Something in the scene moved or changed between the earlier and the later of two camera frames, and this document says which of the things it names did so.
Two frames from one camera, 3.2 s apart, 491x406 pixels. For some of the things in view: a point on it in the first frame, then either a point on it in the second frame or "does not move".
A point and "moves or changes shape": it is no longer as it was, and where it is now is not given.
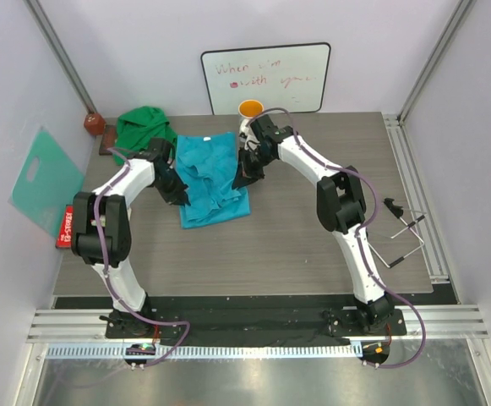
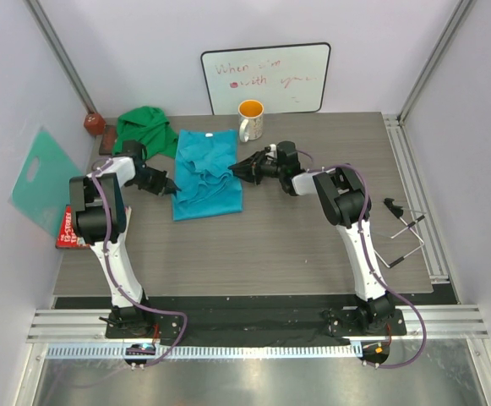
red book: [65, 233] does not move
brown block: [94, 123] does not move
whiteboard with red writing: [290, 77] does not move
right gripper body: [259, 161] -> [271, 168]
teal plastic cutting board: [46, 183] does not move
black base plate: [257, 318] does not move
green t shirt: [136, 128] does not move
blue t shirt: [206, 163] moves or changes shape
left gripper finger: [180, 188] -> [170, 187]
